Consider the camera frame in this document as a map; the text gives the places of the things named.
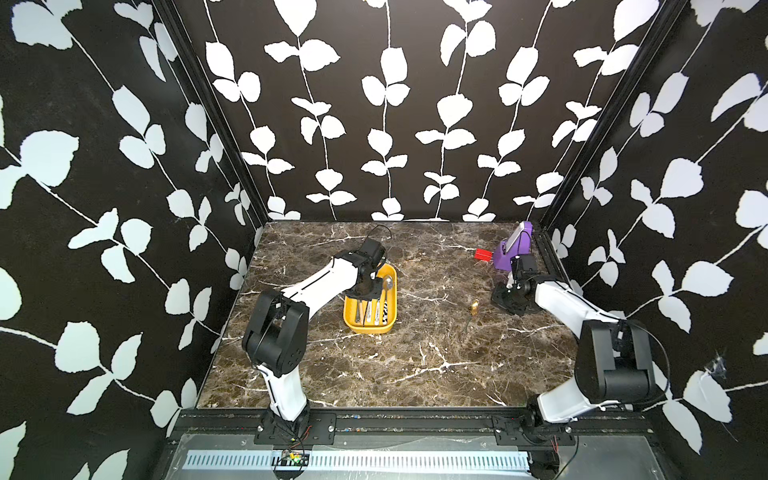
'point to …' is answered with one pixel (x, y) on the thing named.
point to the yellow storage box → (354, 311)
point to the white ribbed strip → (355, 461)
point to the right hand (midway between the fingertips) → (491, 295)
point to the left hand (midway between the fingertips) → (372, 289)
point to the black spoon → (387, 284)
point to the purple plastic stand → (518, 243)
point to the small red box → (483, 254)
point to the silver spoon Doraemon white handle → (369, 311)
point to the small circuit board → (291, 458)
